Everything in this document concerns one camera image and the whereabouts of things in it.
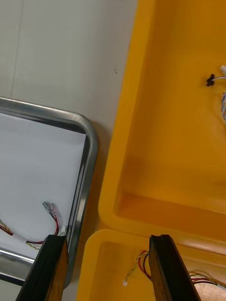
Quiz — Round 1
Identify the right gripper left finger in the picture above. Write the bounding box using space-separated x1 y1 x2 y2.
16 234 69 301

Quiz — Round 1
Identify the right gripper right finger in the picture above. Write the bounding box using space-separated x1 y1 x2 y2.
149 234 201 301

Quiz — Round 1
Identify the yellow-orange plastic bin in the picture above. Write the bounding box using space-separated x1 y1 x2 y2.
76 228 226 301
98 0 226 254

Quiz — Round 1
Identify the steel tray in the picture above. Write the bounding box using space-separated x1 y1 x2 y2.
0 96 99 289

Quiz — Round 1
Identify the red black green-yellow wire harness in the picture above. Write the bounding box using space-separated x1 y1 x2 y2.
123 250 226 291
0 201 69 251

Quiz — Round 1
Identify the blue-white twisted wire harness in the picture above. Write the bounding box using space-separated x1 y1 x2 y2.
206 65 226 125

